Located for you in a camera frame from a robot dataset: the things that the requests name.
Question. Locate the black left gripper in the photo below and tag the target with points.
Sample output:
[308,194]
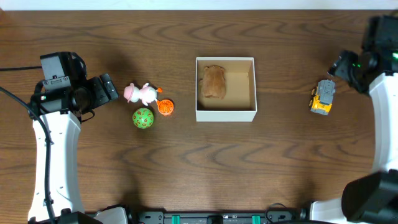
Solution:
[101,90]

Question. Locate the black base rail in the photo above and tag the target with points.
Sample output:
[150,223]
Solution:
[275,214]

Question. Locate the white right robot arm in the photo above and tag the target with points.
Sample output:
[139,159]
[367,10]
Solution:
[372,198]

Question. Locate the orange lattice ball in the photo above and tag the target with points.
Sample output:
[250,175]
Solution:
[165,107]

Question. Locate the brown plush toy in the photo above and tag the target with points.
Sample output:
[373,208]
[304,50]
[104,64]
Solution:
[213,83]

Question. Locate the green numbered dice ball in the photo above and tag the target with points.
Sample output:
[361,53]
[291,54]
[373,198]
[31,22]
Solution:
[143,118]

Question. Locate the yellow grey toy truck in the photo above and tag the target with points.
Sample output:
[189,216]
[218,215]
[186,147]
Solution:
[322,97]

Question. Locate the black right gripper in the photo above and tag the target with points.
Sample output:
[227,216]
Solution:
[342,68]

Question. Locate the pink white duck toy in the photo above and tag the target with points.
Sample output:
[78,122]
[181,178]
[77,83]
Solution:
[147,94]

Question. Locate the white cardboard box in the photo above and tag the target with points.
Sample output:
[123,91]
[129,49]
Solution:
[240,102]

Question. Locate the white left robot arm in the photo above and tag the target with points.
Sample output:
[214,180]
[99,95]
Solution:
[56,193]

